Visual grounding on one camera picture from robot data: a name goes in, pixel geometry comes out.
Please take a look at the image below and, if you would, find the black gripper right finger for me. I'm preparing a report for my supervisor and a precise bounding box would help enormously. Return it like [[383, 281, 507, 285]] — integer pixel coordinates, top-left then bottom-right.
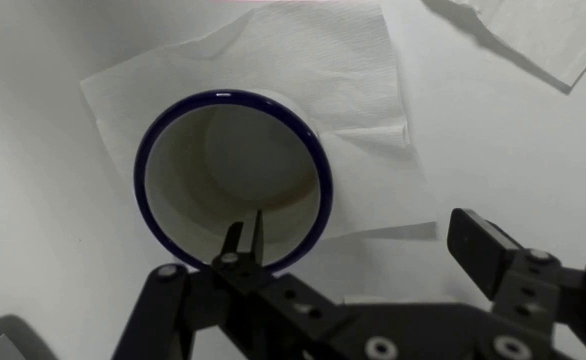
[[449, 207, 586, 355]]

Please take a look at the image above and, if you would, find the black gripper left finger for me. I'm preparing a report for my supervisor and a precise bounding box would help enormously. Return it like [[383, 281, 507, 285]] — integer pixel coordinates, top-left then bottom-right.
[[111, 207, 340, 360]]

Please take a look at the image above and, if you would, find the white mug blue rim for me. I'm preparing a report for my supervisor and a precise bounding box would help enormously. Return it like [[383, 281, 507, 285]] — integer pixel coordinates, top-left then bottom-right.
[[133, 87, 336, 276]]

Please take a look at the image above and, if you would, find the white paper towel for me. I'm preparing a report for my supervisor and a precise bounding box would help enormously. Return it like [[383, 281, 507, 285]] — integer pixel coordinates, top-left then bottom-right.
[[81, 2, 440, 242], [424, 0, 586, 95]]

